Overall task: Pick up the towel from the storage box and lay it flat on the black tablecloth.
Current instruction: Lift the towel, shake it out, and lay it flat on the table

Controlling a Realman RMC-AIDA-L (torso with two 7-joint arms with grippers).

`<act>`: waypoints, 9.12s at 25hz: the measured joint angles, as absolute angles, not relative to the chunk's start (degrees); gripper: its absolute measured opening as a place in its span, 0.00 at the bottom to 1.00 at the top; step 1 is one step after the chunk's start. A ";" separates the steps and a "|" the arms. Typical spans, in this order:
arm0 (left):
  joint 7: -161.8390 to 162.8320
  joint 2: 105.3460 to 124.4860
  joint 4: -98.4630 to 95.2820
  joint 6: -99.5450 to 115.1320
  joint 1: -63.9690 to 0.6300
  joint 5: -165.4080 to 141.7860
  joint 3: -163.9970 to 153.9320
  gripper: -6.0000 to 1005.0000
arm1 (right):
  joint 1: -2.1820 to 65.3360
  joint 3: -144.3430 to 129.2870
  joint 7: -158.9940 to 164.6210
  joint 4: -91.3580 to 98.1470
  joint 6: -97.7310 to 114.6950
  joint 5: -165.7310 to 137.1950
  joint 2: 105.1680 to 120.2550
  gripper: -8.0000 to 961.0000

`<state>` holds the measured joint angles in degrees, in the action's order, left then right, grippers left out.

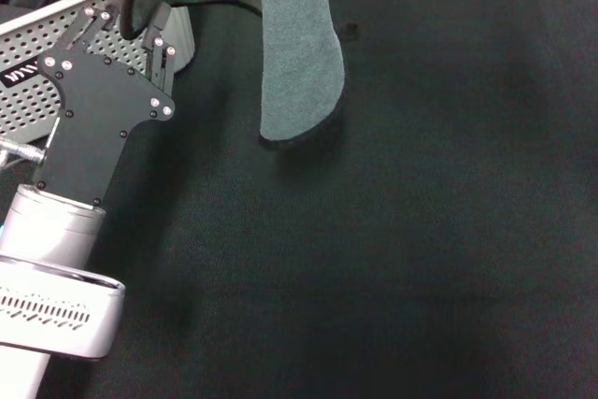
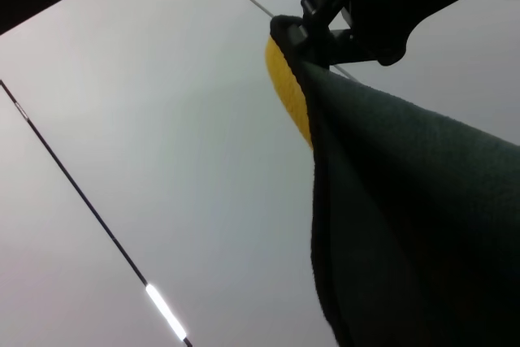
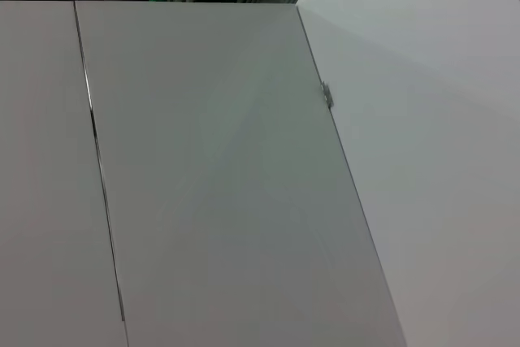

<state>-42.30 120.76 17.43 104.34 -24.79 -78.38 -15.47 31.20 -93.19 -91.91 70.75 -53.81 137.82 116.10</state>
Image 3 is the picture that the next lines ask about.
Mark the metal wall hinge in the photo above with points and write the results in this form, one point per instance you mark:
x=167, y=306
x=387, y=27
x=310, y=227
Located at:
x=327, y=95

